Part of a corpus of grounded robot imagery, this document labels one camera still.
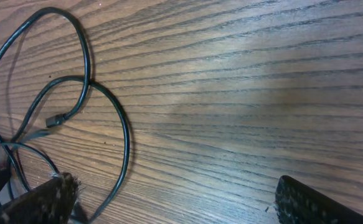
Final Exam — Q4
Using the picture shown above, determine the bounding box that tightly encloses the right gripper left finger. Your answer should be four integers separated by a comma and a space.
0, 172, 79, 224

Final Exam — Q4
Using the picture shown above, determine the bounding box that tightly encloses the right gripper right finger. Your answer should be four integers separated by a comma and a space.
275, 175, 363, 224

